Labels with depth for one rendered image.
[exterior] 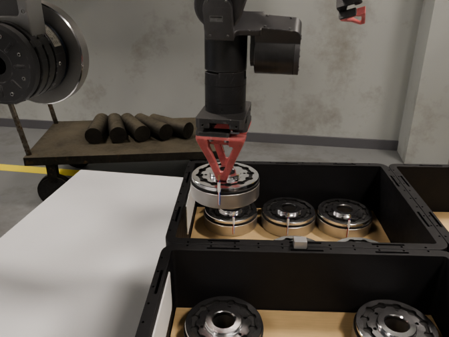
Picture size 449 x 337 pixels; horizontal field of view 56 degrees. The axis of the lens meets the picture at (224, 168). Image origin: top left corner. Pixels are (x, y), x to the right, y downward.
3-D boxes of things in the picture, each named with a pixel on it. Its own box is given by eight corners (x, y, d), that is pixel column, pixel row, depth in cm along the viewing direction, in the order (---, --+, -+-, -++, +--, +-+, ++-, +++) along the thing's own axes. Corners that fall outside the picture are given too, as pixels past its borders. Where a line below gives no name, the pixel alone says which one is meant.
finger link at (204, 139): (248, 168, 65) (250, 109, 62) (243, 188, 59) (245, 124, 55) (205, 165, 66) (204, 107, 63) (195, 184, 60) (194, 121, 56)
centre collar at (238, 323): (204, 338, 53) (204, 333, 53) (205, 309, 57) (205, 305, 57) (243, 337, 53) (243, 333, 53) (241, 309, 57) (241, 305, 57)
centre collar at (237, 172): (206, 180, 62) (206, 176, 62) (212, 167, 66) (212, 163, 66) (239, 182, 61) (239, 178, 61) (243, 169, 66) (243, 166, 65)
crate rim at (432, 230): (164, 257, 61) (163, 243, 60) (188, 170, 88) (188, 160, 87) (449, 264, 59) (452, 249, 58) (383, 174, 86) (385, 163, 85)
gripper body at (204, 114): (250, 113, 65) (252, 63, 62) (243, 134, 55) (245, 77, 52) (209, 110, 66) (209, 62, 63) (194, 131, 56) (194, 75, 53)
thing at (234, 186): (184, 189, 60) (184, 185, 60) (199, 163, 69) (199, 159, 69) (255, 194, 59) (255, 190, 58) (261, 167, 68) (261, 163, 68)
